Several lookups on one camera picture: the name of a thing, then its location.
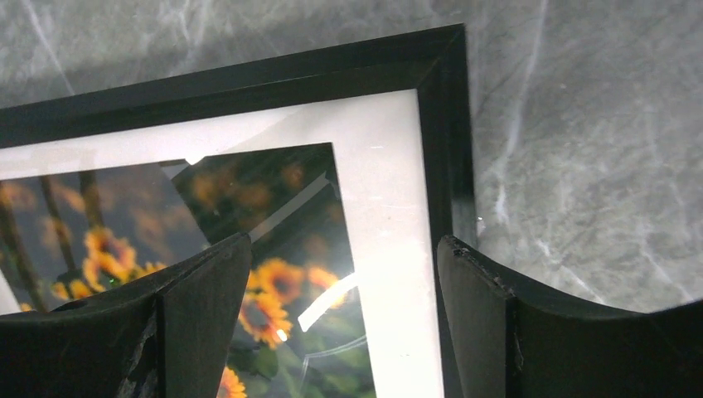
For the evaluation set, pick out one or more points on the white mat board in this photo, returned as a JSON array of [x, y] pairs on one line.
[[376, 141]]

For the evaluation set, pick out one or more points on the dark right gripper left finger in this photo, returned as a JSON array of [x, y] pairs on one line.
[[166, 334]]

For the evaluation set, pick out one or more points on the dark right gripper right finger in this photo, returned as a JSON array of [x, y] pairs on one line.
[[514, 336]]

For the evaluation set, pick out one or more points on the clear glass pane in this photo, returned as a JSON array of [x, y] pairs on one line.
[[284, 252]]

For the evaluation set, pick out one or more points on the sunflower photo print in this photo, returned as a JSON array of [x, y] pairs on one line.
[[69, 235]]

